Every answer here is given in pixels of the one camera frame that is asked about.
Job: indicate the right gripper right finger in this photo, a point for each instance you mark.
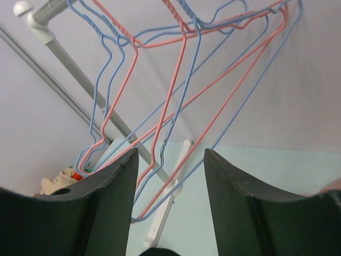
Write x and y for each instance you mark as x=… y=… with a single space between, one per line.
x=252 y=217

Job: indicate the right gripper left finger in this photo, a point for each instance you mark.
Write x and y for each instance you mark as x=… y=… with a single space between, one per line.
x=90 y=217

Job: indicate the blue wire hanger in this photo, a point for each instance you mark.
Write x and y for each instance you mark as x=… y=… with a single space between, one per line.
x=106 y=80
x=276 y=18

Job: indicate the aluminium corner post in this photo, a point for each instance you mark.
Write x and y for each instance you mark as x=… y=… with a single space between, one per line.
x=25 y=55

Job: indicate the blue wire hanger middle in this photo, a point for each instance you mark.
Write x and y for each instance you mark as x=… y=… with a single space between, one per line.
x=276 y=18

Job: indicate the orange garment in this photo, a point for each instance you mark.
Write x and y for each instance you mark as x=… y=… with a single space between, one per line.
x=76 y=176

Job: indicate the pink wire hanger left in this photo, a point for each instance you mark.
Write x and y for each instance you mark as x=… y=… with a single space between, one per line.
x=153 y=87

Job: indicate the clothes rack metal frame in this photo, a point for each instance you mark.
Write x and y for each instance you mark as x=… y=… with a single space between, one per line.
x=26 y=12

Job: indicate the beige garment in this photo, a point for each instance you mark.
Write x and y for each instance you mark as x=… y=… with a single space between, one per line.
x=62 y=180

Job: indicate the blue wire hanger left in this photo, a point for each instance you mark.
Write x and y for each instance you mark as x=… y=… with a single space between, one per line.
x=106 y=80

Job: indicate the black t-shirt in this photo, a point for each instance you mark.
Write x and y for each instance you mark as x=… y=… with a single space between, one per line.
x=155 y=251

